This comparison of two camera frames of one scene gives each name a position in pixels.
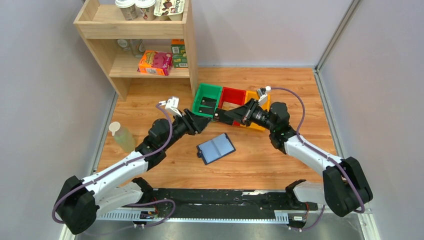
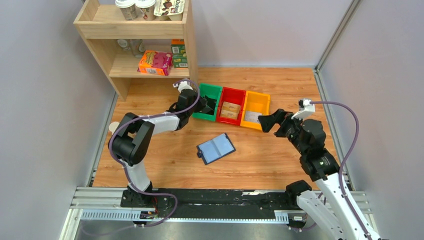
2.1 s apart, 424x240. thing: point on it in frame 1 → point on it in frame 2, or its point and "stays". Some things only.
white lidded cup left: [128, 8] stays
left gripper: [194, 124] → [201, 104]
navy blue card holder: [215, 148] stays
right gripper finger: [240, 114] → [267, 121]
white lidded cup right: [146, 8] stays
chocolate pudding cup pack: [169, 10] stays
